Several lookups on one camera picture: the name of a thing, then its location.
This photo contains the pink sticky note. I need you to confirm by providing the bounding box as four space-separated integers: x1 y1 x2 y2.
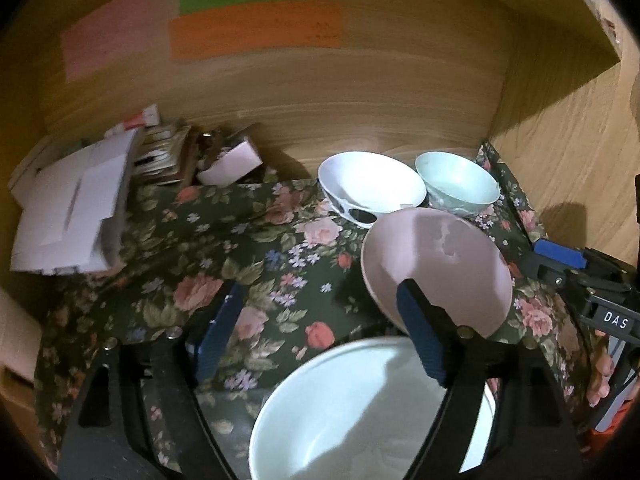
61 0 173 81

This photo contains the small green bowl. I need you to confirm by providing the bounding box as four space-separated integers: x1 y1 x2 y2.
414 151 501 219

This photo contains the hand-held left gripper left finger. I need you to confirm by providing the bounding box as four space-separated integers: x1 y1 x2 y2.
57 280 246 480

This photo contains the person's right hand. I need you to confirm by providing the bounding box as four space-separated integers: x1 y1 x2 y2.
587 327 615 407

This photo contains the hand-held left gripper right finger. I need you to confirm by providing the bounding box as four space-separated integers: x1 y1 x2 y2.
396 278 583 480

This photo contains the orange garment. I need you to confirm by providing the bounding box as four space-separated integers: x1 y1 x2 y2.
590 400 636 441

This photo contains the dark floral tablecloth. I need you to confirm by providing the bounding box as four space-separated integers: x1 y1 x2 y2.
35 142 608 480

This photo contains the wooden desk hutch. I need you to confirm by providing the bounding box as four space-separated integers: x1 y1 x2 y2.
0 0 640 361

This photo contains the cream box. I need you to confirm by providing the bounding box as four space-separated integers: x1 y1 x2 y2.
0 287 43 396

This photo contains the pink bowl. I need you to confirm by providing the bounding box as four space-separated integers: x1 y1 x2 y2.
360 208 513 339

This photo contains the white cardboard box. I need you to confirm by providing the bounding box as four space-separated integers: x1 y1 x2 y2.
10 130 143 277

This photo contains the large pale blue bowl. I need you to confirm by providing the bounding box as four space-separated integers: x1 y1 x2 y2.
248 336 497 480

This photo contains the stack of paper cards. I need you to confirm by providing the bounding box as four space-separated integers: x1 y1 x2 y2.
132 122 196 186

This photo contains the orange sticky note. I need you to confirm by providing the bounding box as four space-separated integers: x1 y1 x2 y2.
169 0 345 62

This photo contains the red and white tube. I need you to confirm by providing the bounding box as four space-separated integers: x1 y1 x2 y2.
107 104 161 136

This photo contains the white bowl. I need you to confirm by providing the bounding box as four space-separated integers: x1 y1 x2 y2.
317 151 427 225

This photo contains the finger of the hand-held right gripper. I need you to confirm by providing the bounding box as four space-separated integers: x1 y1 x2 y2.
532 238 640 286
547 264 636 306

